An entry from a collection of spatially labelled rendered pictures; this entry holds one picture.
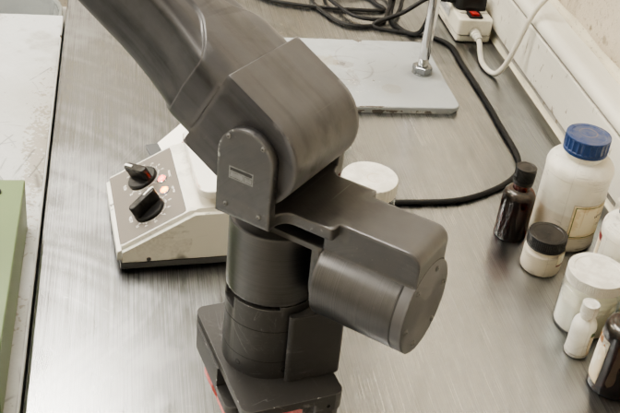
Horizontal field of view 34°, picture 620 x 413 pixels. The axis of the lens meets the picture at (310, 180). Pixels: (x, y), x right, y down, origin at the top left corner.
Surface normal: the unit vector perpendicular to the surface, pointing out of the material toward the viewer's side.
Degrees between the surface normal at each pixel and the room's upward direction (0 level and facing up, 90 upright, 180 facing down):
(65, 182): 0
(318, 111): 43
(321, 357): 88
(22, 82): 0
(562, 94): 90
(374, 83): 0
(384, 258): 90
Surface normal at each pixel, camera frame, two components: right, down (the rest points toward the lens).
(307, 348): 0.37, 0.52
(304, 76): 0.49, -0.57
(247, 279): -0.48, 0.43
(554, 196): -0.74, 0.33
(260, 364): -0.10, 0.52
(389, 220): 0.09, -0.84
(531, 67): -0.98, 0.00
